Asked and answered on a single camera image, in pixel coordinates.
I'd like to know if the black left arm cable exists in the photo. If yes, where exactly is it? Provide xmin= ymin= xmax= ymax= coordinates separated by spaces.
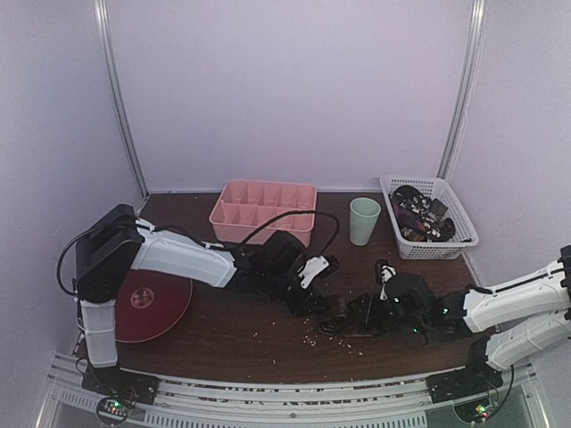
xmin=236 ymin=210 xmax=341 ymax=259

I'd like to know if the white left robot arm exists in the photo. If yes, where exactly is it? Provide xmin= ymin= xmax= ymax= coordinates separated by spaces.
xmin=72 ymin=204 xmax=340 ymax=396

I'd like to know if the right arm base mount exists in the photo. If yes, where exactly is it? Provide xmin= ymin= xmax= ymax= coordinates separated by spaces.
xmin=426 ymin=338 xmax=514 ymax=426

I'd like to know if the aluminium corner post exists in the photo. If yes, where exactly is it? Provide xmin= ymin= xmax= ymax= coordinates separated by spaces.
xmin=437 ymin=0 xmax=486 ymax=181
xmin=93 ymin=0 xmax=150 ymax=198

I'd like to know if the aluminium front rail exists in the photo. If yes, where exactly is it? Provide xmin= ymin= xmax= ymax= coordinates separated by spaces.
xmin=33 ymin=354 xmax=550 ymax=427

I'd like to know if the dark floral patterned tie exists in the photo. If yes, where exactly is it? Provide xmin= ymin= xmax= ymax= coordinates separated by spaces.
xmin=317 ymin=294 xmax=370 ymax=338

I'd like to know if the brown patterned tie in basket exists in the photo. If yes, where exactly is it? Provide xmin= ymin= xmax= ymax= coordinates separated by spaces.
xmin=389 ymin=185 xmax=476 ymax=243

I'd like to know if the right aluminium corner post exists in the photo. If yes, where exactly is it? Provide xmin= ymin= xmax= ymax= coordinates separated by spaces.
xmin=437 ymin=0 xmax=486 ymax=181

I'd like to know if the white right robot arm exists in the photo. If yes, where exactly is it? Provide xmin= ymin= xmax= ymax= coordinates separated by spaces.
xmin=347 ymin=247 xmax=570 ymax=394

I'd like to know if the white plastic mesh basket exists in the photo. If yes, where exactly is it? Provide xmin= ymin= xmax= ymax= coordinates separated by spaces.
xmin=379 ymin=175 xmax=479 ymax=259

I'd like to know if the mint green plastic cup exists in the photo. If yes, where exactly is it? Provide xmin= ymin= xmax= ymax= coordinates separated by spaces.
xmin=350 ymin=197 xmax=381 ymax=246

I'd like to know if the left aluminium corner post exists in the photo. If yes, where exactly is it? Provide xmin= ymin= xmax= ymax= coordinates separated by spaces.
xmin=93 ymin=0 xmax=150 ymax=198

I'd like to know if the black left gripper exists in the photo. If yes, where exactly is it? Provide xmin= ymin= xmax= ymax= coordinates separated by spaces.
xmin=262 ymin=268 xmax=331 ymax=319

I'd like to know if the pink divided organizer box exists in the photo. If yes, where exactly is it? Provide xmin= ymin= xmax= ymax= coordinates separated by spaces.
xmin=209 ymin=179 xmax=317 ymax=243

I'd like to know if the red round tray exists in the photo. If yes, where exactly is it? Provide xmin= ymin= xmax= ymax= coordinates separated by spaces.
xmin=115 ymin=270 xmax=193 ymax=344

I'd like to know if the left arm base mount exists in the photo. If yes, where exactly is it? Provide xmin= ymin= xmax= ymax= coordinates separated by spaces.
xmin=75 ymin=357 xmax=160 ymax=427

